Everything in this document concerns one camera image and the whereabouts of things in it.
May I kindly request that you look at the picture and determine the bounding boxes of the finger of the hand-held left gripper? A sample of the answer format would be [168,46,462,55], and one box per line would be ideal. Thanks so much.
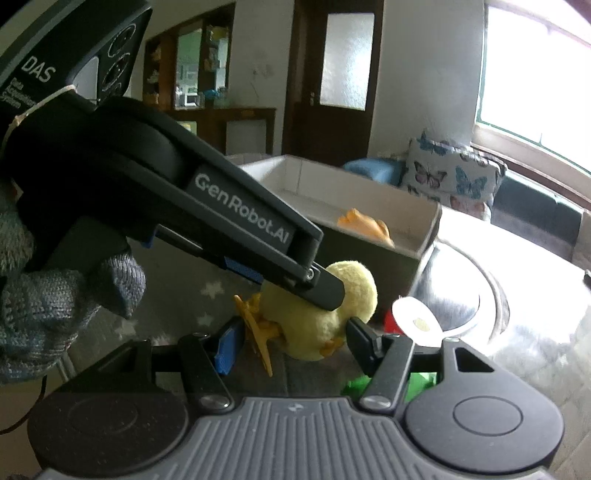
[157,134,345,311]
[145,225,265,284]

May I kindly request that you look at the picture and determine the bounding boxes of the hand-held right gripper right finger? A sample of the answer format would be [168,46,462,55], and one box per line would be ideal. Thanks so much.
[346,318,513,411]

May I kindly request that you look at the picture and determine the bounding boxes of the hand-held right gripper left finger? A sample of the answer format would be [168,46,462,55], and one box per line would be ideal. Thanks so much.
[60,318,245,411]

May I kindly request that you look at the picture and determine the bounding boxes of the red and white round toy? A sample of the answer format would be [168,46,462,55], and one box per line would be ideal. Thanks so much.
[383,298,444,347]

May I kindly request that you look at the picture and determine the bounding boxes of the green plastic toy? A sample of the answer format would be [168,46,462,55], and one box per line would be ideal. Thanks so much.
[342,369,437,403]

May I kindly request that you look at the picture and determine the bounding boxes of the grey cardboard box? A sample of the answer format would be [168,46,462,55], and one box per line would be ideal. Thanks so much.
[226,154,444,298]

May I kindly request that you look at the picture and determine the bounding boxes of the person's left hand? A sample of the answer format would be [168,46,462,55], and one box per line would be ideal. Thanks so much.
[0,180,147,385]

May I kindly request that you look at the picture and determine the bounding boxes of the grey star quilted table cover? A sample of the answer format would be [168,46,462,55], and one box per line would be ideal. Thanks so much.
[65,240,356,407]

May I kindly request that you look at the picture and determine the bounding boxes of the beige rubber band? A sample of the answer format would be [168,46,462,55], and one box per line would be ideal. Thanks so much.
[11,85,78,126]

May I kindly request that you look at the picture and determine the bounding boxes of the orange rubber duck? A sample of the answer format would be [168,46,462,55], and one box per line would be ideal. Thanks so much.
[337,208,396,247]

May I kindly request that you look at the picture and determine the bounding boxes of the dark wooden side table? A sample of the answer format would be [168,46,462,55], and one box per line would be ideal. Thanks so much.
[173,107,277,156]

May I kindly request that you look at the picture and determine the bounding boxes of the wooden display cabinet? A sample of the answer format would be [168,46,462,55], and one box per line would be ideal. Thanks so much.
[143,21,232,112]

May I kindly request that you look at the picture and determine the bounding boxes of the blue cushion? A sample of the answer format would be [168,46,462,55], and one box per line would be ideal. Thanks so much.
[344,157,405,186]

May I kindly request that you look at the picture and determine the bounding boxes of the dark wooden door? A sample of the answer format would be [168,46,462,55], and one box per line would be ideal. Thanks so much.
[283,0,385,158]

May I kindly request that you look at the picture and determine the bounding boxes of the butterfly print pillow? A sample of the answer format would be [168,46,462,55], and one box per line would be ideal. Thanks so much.
[399,129,507,217]

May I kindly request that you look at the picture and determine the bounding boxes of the dark teal sofa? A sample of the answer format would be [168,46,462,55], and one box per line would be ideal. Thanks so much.
[489,173,591,268]

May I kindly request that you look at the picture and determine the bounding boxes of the window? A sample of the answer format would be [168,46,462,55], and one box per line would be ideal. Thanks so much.
[475,0,591,177]

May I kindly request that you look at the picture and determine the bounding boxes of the thin dark cable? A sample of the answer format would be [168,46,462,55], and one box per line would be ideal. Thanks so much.
[0,376,48,435]

